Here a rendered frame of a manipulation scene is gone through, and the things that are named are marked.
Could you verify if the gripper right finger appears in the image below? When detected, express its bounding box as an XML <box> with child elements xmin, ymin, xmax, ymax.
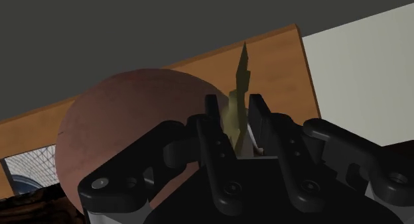
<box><xmin>247</xmin><ymin>93</ymin><xmax>414</xmax><ymax>215</ymax></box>

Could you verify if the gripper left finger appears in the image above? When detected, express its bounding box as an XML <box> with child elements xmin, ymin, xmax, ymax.
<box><xmin>77</xmin><ymin>93</ymin><xmax>244</xmax><ymax>217</ymax></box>

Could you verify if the olive green pointed thing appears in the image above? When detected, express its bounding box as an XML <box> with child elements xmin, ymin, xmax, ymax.
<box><xmin>220</xmin><ymin>41</ymin><xmax>251</xmax><ymax>158</ymax></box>

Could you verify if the orange wooden furniture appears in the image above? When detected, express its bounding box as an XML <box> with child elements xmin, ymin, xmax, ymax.
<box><xmin>0</xmin><ymin>23</ymin><xmax>322</xmax><ymax>200</ymax></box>

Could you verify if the reddish brown round thing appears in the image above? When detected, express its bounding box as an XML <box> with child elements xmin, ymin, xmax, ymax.
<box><xmin>54</xmin><ymin>68</ymin><xmax>234</xmax><ymax>215</ymax></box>

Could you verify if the dark brown patterned thing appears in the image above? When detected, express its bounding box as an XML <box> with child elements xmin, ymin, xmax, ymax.
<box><xmin>0</xmin><ymin>182</ymin><xmax>88</xmax><ymax>224</ymax></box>

